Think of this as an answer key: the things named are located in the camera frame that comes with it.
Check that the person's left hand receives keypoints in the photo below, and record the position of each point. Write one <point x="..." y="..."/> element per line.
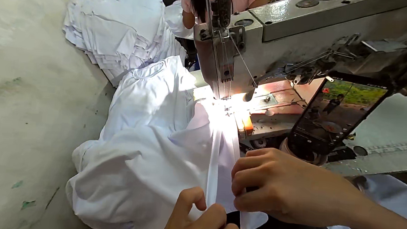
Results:
<point x="190" y="228"/>

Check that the person's right hand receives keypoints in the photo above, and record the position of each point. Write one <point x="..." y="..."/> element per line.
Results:
<point x="297" y="189"/>

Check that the person's right thumb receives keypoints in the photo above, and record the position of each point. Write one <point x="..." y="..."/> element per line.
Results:
<point x="253" y="201"/>

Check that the person's right index finger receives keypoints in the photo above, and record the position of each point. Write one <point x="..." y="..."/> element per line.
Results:
<point x="248" y="180"/>

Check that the person's right ring finger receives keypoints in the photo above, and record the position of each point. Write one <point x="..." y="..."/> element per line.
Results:
<point x="259" y="152"/>

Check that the person's right middle finger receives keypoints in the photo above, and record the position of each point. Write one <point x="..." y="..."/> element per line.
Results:
<point x="249" y="163"/>

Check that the person's left fingers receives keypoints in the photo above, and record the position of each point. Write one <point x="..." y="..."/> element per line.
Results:
<point x="212" y="217"/>

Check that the white fabric garment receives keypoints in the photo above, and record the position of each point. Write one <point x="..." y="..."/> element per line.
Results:
<point x="144" y="174"/>

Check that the person's right forearm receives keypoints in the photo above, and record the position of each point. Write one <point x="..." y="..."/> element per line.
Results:
<point x="389" y="222"/>

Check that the orange guide block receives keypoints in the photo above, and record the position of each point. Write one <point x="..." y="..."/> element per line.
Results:
<point x="247" y="124"/>

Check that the round phone holder cup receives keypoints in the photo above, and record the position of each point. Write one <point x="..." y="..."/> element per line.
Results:
<point x="302" y="155"/>

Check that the black smartphone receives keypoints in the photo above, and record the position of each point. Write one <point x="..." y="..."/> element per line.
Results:
<point x="339" y="114"/>

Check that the gray industrial sewing machine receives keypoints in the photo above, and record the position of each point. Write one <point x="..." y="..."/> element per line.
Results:
<point x="284" y="38"/>

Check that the smooth white cloth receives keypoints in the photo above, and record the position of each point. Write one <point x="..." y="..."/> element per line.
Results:
<point x="394" y="194"/>

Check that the crumpled white cloth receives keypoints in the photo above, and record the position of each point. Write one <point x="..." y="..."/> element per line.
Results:
<point x="178" y="21"/>

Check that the stack of folded white garments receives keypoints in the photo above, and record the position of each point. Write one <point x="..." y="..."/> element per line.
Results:
<point x="114" y="22"/>

